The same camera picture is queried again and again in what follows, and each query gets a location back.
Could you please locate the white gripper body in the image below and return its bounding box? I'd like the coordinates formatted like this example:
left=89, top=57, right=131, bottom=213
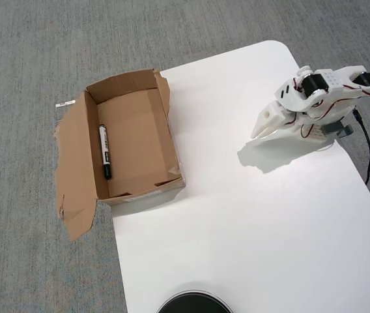
left=259, top=101, right=295, bottom=128

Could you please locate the white fixed gripper finger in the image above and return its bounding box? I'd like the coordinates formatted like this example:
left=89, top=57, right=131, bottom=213
left=251, top=119, right=272, bottom=138

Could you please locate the white moving gripper finger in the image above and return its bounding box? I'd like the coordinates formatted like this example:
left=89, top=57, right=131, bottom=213
left=257, top=125, right=282, bottom=140

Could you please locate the black and white marker pen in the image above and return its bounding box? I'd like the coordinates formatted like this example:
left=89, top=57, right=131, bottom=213
left=98, top=123, right=113, bottom=181

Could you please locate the open brown cardboard box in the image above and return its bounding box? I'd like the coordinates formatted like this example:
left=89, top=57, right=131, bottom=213
left=53, top=67, right=186, bottom=243

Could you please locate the grey table clamp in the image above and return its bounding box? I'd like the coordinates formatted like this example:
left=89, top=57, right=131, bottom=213
left=322, top=121, right=355, bottom=139

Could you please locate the black round disc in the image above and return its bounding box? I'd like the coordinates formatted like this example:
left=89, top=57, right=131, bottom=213
left=156, top=282, right=235, bottom=313

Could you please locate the black power cable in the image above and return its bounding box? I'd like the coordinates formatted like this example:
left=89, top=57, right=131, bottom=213
left=352, top=109, right=370, bottom=186

